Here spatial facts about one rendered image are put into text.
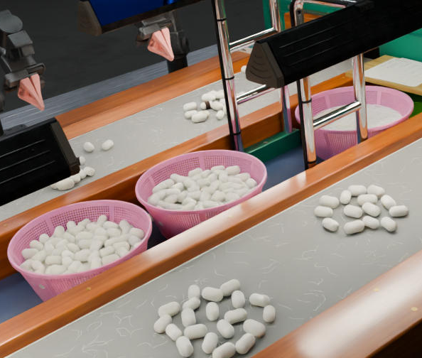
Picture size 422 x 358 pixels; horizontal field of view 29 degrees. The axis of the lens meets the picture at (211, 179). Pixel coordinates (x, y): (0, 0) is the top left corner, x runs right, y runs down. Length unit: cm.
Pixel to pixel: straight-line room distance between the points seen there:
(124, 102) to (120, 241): 66
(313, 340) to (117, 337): 31
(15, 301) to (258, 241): 46
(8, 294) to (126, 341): 38
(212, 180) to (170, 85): 55
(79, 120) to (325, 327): 106
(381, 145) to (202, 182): 37
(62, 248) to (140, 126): 57
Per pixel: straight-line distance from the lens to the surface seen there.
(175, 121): 199
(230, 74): 175
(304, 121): 159
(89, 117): 205
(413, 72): 203
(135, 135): 196
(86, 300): 132
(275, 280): 133
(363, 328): 117
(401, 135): 173
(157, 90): 215
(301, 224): 147
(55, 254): 152
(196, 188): 164
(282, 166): 184
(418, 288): 125
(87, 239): 153
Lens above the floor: 148
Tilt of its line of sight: 26 degrees down
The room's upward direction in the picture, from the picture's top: 9 degrees counter-clockwise
